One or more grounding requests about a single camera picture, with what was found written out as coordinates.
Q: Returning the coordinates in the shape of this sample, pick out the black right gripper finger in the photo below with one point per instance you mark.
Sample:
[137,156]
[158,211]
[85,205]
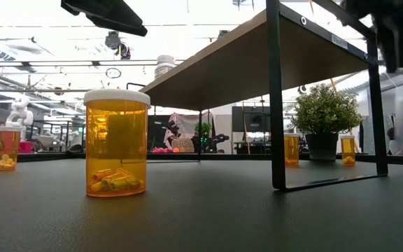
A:
[401,38]

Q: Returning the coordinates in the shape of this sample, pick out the black partition panel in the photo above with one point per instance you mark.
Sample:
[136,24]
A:
[157,133]

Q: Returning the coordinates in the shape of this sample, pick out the wicker basket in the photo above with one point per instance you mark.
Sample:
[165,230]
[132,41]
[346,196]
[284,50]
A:
[183,144]

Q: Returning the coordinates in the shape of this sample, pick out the small amber pill bottle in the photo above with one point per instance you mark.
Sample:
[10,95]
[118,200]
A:
[347,150]
[8,150]
[291,150]

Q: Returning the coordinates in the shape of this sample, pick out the black monitor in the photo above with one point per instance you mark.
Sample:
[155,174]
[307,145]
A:
[250,119]

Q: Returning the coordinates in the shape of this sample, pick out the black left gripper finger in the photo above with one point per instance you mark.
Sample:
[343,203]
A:
[103,8]
[124,28]

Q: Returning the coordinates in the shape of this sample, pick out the wooden sorting board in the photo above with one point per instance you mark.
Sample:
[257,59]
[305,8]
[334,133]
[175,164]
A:
[257,63]

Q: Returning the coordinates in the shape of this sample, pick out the pink box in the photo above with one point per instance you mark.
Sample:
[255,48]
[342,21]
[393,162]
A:
[26,147]

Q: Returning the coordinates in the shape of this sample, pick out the potted green plant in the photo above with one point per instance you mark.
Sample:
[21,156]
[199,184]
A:
[324,112]

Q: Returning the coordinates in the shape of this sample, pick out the small green plant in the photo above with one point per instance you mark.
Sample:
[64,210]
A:
[205,129]

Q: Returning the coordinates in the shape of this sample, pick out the large amber pill bottle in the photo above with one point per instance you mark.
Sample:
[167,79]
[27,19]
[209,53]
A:
[116,140]

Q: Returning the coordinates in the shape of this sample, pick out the pale draped cloth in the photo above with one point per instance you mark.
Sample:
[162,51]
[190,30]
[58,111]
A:
[187,122]

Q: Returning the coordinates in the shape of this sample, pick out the white robot figure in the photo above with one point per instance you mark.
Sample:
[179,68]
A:
[19,113]

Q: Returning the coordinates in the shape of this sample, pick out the black ceiling fixture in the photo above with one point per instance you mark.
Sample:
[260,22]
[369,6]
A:
[112,39]
[124,52]

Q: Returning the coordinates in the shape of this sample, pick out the black table frame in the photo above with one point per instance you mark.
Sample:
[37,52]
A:
[82,156]

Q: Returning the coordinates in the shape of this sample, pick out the white labelled medicine bottle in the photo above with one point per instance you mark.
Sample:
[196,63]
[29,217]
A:
[164,66]

